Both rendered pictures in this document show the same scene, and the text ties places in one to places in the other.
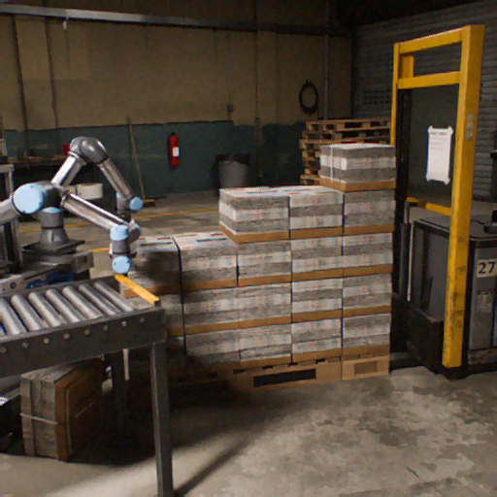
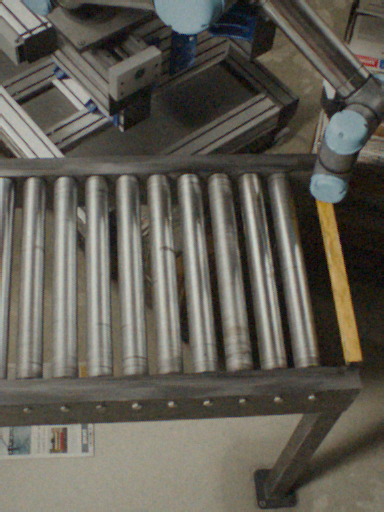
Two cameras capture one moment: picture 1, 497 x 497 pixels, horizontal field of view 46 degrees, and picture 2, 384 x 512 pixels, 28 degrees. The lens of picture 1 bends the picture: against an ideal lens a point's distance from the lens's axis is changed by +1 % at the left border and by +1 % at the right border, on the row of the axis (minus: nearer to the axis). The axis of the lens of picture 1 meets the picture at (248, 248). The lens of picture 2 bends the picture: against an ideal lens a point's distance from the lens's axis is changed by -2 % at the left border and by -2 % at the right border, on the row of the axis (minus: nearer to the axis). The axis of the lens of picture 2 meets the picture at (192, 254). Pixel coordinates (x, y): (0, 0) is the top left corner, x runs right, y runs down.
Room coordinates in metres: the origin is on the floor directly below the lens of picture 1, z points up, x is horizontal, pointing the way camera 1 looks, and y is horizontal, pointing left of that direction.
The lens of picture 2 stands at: (1.32, 0.43, 2.14)
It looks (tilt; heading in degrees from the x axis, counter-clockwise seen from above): 59 degrees down; 20
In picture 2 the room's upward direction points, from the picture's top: 8 degrees clockwise
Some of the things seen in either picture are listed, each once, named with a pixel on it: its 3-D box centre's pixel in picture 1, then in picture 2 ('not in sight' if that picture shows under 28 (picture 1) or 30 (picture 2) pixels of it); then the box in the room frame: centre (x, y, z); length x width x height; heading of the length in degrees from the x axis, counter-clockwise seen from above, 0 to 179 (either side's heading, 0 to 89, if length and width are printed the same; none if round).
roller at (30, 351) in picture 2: not in sight; (32, 276); (1.90, 0.97, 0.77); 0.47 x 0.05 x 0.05; 31
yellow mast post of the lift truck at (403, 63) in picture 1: (398, 191); not in sight; (3.62, -0.95, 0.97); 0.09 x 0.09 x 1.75; 13
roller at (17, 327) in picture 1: (10, 319); (97, 274); (1.97, 0.86, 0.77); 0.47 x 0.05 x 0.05; 31
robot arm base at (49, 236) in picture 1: (53, 233); not in sight; (3.04, 1.04, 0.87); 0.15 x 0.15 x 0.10
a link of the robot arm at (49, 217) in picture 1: (50, 212); not in sight; (3.05, 1.05, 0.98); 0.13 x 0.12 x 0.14; 39
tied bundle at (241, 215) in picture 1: (251, 214); not in sight; (3.06, -0.03, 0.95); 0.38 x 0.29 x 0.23; 15
